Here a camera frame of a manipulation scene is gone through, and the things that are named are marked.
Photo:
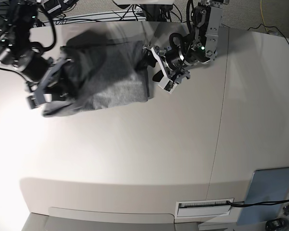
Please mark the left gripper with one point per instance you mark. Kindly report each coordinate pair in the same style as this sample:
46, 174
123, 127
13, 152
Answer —
171, 59

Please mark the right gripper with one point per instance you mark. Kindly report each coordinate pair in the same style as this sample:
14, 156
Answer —
45, 78

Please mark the grey T-shirt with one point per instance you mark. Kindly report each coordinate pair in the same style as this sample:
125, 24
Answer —
102, 73

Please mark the central robot base stand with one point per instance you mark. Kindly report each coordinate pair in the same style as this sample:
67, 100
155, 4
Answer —
152, 10

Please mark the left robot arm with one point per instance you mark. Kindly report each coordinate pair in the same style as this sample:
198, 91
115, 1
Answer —
198, 46

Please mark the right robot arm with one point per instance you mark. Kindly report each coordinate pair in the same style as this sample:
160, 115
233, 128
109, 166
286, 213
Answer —
24, 57

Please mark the black power adapter box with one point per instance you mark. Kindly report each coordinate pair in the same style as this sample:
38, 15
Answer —
53, 7

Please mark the blue-grey flat board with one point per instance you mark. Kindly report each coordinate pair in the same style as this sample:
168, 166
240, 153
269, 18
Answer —
266, 185

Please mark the black device bottom right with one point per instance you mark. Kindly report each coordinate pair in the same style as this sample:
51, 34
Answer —
278, 224

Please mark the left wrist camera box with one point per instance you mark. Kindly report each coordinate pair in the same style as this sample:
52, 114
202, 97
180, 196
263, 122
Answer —
167, 85

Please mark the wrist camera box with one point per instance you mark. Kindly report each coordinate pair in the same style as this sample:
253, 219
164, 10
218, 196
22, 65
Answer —
34, 102
167, 85

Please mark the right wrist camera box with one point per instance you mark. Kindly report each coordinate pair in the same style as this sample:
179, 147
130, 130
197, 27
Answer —
34, 102

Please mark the white cable grommet tray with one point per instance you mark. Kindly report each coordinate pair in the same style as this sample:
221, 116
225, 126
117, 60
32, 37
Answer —
203, 209

